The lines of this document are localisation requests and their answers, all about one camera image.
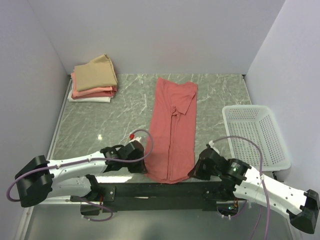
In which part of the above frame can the red t-shirt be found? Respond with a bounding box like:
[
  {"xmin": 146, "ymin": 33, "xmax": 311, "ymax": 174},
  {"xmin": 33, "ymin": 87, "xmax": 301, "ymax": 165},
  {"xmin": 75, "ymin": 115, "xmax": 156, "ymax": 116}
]
[{"xmin": 144, "ymin": 78, "xmax": 198, "ymax": 184}]

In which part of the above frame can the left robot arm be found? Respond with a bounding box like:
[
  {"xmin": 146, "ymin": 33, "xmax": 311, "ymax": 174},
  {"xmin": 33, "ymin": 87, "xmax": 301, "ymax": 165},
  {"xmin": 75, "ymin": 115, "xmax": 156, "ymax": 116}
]
[{"xmin": 14, "ymin": 140, "xmax": 146, "ymax": 208}]

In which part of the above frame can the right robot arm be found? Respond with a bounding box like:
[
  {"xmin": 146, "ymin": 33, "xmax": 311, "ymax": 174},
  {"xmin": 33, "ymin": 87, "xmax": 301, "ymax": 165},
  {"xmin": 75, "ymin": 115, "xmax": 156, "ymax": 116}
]
[{"xmin": 188, "ymin": 147, "xmax": 320, "ymax": 234}]

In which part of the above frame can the black base beam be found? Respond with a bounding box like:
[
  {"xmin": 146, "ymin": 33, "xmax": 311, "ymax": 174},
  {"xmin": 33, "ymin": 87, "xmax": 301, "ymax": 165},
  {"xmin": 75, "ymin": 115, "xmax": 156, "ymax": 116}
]
[{"xmin": 85, "ymin": 181, "xmax": 236, "ymax": 212}]

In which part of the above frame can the folded white t-shirt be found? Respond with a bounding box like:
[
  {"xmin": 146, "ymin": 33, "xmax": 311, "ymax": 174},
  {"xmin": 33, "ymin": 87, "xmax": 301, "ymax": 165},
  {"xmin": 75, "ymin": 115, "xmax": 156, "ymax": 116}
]
[{"xmin": 67, "ymin": 94, "xmax": 112, "ymax": 103}]

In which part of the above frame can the white plastic basket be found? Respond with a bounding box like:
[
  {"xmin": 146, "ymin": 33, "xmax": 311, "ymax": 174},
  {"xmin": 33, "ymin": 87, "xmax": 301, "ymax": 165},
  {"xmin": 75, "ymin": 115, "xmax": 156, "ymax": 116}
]
[{"xmin": 222, "ymin": 105, "xmax": 291, "ymax": 172}]

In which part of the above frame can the folded pink t-shirt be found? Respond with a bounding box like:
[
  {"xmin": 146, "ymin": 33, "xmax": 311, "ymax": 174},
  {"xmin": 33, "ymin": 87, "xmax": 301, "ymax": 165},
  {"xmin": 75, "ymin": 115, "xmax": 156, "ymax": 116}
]
[{"xmin": 71, "ymin": 73, "xmax": 118, "ymax": 100}]

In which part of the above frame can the folded tan t-shirt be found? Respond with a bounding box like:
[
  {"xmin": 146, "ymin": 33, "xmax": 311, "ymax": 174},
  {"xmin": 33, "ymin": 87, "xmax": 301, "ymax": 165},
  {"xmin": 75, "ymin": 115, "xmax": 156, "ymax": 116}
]
[{"xmin": 73, "ymin": 54, "xmax": 118, "ymax": 92}]

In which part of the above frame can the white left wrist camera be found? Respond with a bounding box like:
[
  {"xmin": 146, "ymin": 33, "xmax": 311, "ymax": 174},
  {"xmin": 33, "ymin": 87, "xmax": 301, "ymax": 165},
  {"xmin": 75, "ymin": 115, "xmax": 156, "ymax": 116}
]
[{"xmin": 129, "ymin": 133, "xmax": 144, "ymax": 145}]

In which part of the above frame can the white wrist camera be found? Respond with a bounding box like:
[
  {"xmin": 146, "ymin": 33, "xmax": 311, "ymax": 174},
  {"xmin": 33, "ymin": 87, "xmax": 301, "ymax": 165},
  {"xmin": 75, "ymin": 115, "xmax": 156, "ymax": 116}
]
[
  {"xmin": 129, "ymin": 133, "xmax": 144, "ymax": 145},
  {"xmin": 206, "ymin": 140, "xmax": 220, "ymax": 154}
]

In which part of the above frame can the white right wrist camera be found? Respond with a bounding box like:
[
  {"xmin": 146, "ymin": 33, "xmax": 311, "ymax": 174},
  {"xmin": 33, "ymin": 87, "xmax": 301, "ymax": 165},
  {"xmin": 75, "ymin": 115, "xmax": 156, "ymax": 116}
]
[{"xmin": 206, "ymin": 140, "xmax": 220, "ymax": 154}]

